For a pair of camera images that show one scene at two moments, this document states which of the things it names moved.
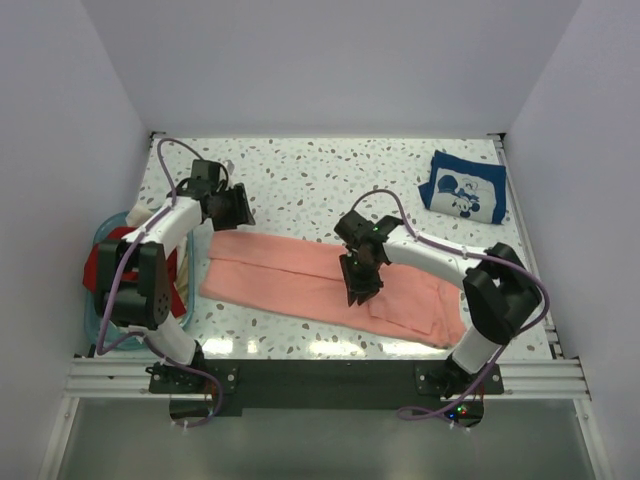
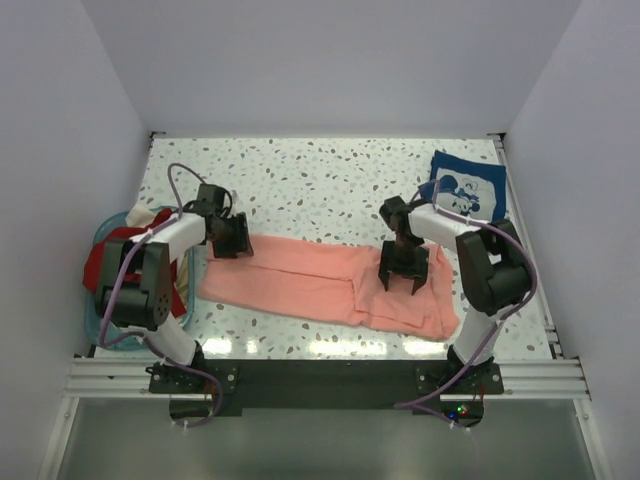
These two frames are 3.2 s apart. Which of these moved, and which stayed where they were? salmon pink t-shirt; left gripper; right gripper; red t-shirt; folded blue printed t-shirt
Moved: left gripper; right gripper
Stayed: red t-shirt; salmon pink t-shirt; folded blue printed t-shirt
